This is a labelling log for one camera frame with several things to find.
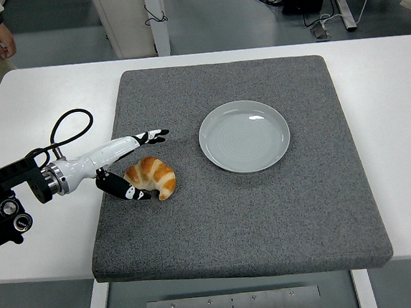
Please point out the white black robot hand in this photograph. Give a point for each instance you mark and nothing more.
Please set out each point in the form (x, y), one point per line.
(94, 158)

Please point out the golden croissant bread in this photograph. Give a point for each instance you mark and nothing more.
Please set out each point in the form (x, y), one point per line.
(156, 172)

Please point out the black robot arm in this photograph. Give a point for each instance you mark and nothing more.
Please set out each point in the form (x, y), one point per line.
(5, 175)

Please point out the round grey plate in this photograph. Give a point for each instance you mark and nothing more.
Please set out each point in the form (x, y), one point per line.
(243, 136)

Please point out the grey felt mat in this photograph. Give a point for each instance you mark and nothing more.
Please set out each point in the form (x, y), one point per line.
(232, 213)

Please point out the person's hand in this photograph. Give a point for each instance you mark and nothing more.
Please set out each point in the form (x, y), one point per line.
(1, 40)

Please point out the white desk leg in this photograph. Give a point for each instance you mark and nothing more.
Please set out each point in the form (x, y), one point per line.
(345, 8)

